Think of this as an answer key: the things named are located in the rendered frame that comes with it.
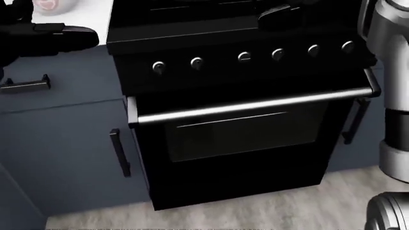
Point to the wide blue kitchen cabinet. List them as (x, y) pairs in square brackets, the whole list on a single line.
[(64, 134)]

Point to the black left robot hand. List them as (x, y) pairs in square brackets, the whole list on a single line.
[(48, 38)]

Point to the narrow blue kitchen cabinet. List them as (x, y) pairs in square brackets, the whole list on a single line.
[(361, 155)]

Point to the white pink bowl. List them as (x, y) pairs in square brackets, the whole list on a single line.
[(56, 6)]

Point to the black freestanding oven stove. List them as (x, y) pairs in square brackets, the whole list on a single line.
[(230, 148)]

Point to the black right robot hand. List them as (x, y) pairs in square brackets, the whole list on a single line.
[(278, 16)]

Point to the silver round stove knob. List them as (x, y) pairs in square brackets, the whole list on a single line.
[(244, 57), (158, 66), (278, 53), (196, 62), (348, 45), (314, 49)]

